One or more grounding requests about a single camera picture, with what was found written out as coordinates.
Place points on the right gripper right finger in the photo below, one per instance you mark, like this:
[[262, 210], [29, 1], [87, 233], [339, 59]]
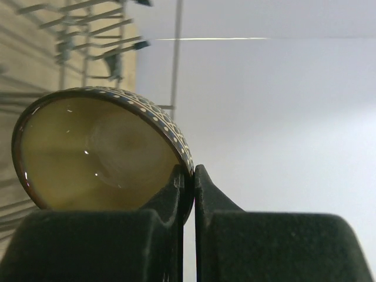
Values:
[[236, 245]]

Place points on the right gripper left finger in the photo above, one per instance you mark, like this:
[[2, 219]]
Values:
[[140, 245]]

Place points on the brown rimmed cream bowl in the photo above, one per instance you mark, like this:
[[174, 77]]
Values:
[[96, 148]]

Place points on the grey wire dish rack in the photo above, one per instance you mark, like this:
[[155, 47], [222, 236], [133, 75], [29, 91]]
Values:
[[48, 46]]

